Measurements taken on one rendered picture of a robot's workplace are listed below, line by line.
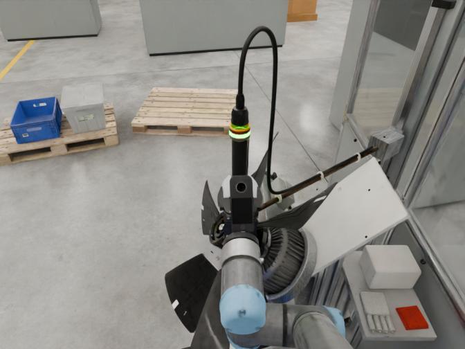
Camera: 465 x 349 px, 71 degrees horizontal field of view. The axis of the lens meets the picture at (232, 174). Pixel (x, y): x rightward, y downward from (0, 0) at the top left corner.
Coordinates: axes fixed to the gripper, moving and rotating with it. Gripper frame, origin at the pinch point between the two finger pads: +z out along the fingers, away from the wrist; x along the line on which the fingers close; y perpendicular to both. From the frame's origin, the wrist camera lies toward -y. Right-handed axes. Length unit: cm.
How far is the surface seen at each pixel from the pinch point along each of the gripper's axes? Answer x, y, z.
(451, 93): 70, -4, 38
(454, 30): 60, -24, 35
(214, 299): -6.3, 29.0, -15.1
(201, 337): -9.4, 30.8, -24.0
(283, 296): 13.6, 40.4, -7.3
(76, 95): -169, 103, 265
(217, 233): -6.2, 26.1, 4.8
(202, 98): -40, 136, 327
